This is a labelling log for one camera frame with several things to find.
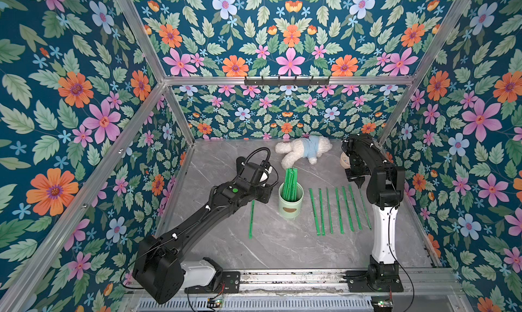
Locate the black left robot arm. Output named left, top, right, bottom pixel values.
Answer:
left=132, top=150, right=276, bottom=304

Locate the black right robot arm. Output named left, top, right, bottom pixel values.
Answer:
left=342, top=133, right=405, bottom=293

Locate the bundle of green wrapped straws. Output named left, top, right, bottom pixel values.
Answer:
left=281, top=168, right=298, bottom=202

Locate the light green storage cup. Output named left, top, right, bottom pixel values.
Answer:
left=278, top=183, right=304, bottom=220

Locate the white plush teddy bear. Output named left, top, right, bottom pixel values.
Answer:
left=275, top=135, right=333, bottom=169

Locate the black wall hook rack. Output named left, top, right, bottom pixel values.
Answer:
left=243, top=76, right=330, bottom=87

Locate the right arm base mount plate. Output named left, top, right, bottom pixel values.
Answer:
left=343, top=271, right=404, bottom=293

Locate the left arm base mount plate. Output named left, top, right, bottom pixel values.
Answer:
left=184, top=271, right=241, bottom=295

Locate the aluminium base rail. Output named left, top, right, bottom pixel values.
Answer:
left=235, top=268, right=464, bottom=296

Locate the white vented cable duct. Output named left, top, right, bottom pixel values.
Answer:
left=137, top=297, right=374, bottom=311

